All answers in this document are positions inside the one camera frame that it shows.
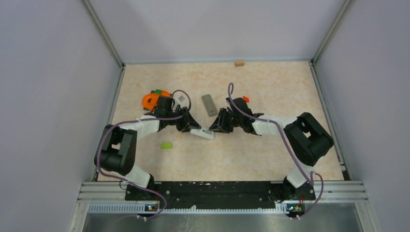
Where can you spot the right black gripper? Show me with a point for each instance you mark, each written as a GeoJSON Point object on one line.
{"type": "Point", "coordinates": [220, 124]}

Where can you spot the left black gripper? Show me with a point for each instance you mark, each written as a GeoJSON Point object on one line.
{"type": "Point", "coordinates": [187, 122]}

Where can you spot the white remote control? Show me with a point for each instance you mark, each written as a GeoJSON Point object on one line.
{"type": "Point", "coordinates": [203, 133]}
{"type": "Point", "coordinates": [209, 105]}

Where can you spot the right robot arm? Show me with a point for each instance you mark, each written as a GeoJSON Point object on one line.
{"type": "Point", "coordinates": [304, 137]}

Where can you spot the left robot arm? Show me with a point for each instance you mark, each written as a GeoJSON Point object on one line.
{"type": "Point", "coordinates": [117, 149]}

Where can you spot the red block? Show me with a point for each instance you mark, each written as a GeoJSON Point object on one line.
{"type": "Point", "coordinates": [246, 99]}

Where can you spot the green block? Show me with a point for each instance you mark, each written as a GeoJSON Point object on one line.
{"type": "Point", "coordinates": [166, 145]}

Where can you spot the orange tape roll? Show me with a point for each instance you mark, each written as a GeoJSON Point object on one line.
{"type": "Point", "coordinates": [150, 100]}

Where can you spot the tan wooden block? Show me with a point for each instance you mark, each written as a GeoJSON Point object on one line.
{"type": "Point", "coordinates": [239, 63]}

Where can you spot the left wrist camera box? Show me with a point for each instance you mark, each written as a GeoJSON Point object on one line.
{"type": "Point", "coordinates": [179, 100]}

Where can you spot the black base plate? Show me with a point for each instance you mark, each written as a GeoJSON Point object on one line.
{"type": "Point", "coordinates": [222, 194]}

